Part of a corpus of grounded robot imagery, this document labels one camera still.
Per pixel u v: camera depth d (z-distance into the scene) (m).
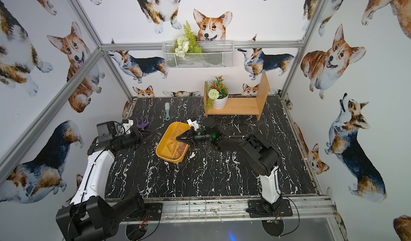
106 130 0.61
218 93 0.94
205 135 0.76
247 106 1.07
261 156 0.51
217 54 0.92
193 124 0.83
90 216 0.38
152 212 0.73
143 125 1.07
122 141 0.65
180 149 0.94
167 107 1.17
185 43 0.78
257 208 0.73
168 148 0.95
